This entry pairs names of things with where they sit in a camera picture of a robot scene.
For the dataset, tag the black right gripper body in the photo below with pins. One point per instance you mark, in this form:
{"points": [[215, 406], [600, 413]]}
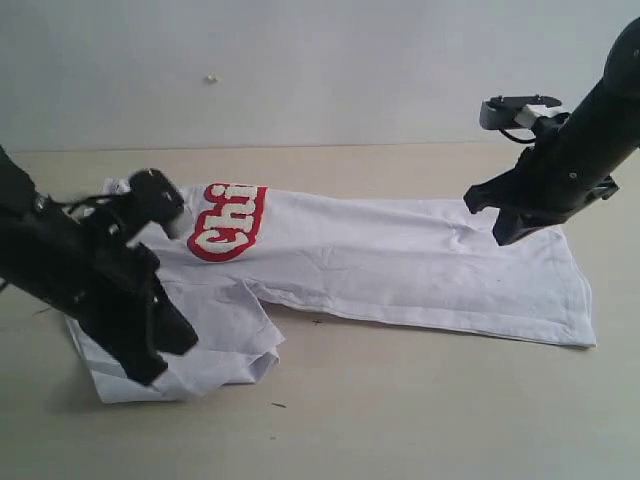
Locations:
{"points": [[569, 167]]}

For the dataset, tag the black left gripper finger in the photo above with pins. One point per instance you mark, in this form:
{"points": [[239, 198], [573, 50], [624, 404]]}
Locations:
{"points": [[168, 331], [128, 335]]}

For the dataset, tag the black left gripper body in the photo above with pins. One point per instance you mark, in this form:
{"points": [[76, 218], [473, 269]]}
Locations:
{"points": [[80, 259]]}

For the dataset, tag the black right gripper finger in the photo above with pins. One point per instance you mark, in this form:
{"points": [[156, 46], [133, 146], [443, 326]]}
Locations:
{"points": [[501, 192], [511, 226]]}

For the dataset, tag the white t-shirt red lettering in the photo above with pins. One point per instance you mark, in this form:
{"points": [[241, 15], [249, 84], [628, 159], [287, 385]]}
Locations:
{"points": [[418, 263]]}

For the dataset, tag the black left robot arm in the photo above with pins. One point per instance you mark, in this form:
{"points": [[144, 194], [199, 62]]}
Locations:
{"points": [[16, 190]]}

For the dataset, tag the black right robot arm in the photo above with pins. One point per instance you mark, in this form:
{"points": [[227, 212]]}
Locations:
{"points": [[615, 95]]}

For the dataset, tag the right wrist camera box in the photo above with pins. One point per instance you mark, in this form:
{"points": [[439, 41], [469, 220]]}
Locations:
{"points": [[499, 113]]}

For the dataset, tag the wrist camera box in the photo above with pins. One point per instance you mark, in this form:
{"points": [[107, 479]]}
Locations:
{"points": [[499, 113], [155, 199]]}

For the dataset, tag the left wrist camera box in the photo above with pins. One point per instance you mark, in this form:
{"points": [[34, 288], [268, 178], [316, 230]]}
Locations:
{"points": [[155, 199]]}

